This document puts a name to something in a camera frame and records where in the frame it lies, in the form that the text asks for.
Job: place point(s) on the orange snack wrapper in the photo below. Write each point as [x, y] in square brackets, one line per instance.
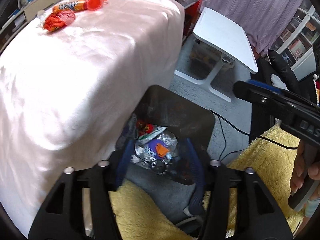
[70, 6]

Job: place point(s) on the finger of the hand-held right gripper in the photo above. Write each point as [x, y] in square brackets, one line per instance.
[252, 91]

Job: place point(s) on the orange paper scrap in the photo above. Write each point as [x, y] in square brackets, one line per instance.
[162, 149]

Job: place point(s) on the red plastic bottle cap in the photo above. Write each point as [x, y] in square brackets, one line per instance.
[96, 2]

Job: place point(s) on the purple plastic lid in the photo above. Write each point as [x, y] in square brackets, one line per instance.
[152, 147]

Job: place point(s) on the white and green wrapper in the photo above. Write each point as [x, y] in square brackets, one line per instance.
[152, 132]

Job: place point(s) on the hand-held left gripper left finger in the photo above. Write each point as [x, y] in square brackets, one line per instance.
[122, 162]

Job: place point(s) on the red snack wrapper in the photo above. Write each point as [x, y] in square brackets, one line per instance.
[58, 21]

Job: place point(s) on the white lap desk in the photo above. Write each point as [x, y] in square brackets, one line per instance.
[225, 35]

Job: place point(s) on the black office chair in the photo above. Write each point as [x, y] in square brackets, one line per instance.
[282, 65]

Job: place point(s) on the beige television cabinet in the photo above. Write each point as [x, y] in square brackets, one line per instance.
[37, 7]

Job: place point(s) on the purple curtain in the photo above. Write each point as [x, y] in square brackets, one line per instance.
[250, 5]

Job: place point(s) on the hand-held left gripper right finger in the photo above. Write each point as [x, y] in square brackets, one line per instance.
[194, 161]

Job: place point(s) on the pink satin tablecloth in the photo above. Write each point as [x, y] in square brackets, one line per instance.
[75, 80]

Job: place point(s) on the white glass door bookcase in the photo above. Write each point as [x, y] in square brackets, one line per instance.
[297, 47]

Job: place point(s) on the clear plastic wrapper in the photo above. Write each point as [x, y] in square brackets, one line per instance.
[42, 17]

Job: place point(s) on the red lollipop wrapper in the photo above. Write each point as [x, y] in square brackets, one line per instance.
[146, 127]

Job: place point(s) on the silver foil wrapper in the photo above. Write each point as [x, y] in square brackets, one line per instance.
[165, 138]

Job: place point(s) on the person's right hand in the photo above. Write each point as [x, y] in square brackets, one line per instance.
[297, 170]

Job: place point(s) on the black trash bin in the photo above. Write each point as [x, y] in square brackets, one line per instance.
[175, 110]

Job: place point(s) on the yellow fluffy blanket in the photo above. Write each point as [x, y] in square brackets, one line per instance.
[262, 160]

